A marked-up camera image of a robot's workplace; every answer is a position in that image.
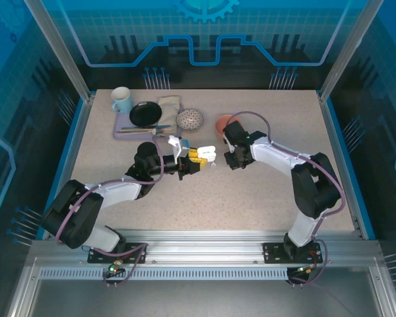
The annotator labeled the aluminium side rail blue edging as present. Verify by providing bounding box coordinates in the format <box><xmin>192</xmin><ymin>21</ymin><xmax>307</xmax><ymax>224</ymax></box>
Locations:
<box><xmin>41</xmin><ymin>94</ymin><xmax>96</xmax><ymax>240</ymax></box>
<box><xmin>317</xmin><ymin>92</ymin><xmax>377</xmax><ymax>240</ymax></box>

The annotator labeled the patterned ceramic bowl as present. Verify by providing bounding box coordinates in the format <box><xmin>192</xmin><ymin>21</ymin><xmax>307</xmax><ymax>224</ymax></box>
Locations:
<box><xmin>176</xmin><ymin>108</ymin><xmax>205</xmax><ymax>132</ymax></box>

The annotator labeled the small black plate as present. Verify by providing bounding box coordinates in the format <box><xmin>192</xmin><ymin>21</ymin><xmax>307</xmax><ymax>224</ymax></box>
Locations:
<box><xmin>129</xmin><ymin>101</ymin><xmax>163</xmax><ymax>128</ymax></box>

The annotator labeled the silver metal fork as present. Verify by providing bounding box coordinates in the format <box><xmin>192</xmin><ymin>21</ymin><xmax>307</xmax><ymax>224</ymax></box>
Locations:
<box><xmin>117</xmin><ymin>128</ymin><xmax>175</xmax><ymax>136</ymax></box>

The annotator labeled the aluminium frame post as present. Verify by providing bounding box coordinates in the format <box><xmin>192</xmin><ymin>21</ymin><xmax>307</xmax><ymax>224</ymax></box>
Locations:
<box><xmin>22</xmin><ymin>0</ymin><xmax>96</xmax><ymax>103</ymax></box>
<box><xmin>317</xmin><ymin>0</ymin><xmax>386</xmax><ymax>102</ymax></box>

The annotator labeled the folded beige cloth napkin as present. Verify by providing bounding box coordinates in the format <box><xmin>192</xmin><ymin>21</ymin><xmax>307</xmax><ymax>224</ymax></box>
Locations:
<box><xmin>156</xmin><ymin>95</ymin><xmax>183</xmax><ymax>141</ymax></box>

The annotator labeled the light blue ceramic mug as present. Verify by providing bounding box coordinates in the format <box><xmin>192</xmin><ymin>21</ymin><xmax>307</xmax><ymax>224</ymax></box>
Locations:
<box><xmin>110</xmin><ymin>87</ymin><xmax>134</xmax><ymax>114</ymax></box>

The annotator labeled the salmon pink ceramic cup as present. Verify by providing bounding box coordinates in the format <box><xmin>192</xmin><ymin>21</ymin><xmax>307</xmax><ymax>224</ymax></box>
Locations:
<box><xmin>214</xmin><ymin>114</ymin><xmax>240</xmax><ymax>138</ymax></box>

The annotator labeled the blue handled table knife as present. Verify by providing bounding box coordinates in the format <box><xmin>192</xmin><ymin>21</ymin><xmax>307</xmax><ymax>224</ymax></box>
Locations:
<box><xmin>120</xmin><ymin>124</ymin><xmax>172</xmax><ymax>131</ymax></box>

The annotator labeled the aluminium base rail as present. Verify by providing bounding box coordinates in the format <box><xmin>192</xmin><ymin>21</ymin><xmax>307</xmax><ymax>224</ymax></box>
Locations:
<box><xmin>28</xmin><ymin>229</ymin><xmax>381</xmax><ymax>269</ymax></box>

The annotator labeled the lavender plastic tray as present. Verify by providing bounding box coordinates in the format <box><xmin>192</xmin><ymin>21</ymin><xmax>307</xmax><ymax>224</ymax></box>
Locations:
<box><xmin>113</xmin><ymin>100</ymin><xmax>185</xmax><ymax>141</ymax></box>

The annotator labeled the white earbuds charging case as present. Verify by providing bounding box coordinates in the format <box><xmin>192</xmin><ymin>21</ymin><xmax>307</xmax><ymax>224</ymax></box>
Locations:
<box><xmin>197</xmin><ymin>145</ymin><xmax>218</xmax><ymax>163</ymax></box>

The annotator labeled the grey metal base frame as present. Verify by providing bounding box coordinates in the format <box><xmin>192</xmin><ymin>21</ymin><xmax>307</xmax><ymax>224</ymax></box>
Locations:
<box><xmin>5</xmin><ymin>256</ymin><xmax>396</xmax><ymax>317</ymax></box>

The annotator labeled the purple camera cable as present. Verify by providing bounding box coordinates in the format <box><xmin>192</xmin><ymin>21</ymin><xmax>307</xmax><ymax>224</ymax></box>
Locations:
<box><xmin>224</xmin><ymin>110</ymin><xmax>347</xmax><ymax>289</ymax></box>
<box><xmin>54</xmin><ymin>135</ymin><xmax>172</xmax><ymax>289</ymax></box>

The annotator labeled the slotted grey cable duct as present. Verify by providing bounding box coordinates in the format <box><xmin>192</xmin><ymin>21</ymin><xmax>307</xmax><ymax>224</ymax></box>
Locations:
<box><xmin>38</xmin><ymin>267</ymin><xmax>293</xmax><ymax>281</ymax></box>

